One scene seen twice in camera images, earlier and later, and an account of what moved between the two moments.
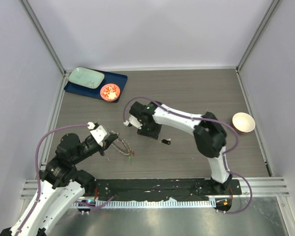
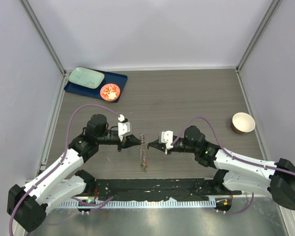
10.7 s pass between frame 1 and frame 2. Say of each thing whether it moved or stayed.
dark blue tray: stayed
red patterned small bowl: stayed
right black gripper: moved
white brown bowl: stayed
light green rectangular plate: stayed
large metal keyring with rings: moved
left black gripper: moved
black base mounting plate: stayed
